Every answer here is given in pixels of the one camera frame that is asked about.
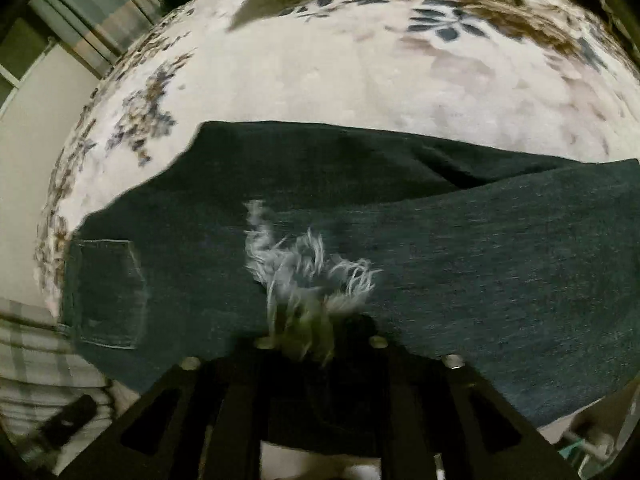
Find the dark blue denim jeans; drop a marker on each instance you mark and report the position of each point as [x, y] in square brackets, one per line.
[528, 265]

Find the floral fleece bed blanket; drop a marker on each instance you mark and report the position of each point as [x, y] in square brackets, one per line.
[555, 77]

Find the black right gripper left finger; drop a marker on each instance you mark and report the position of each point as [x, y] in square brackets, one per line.
[198, 421]

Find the green plaid curtain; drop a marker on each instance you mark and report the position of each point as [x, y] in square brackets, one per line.
[98, 32]

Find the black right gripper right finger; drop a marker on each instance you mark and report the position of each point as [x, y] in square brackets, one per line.
[431, 418]

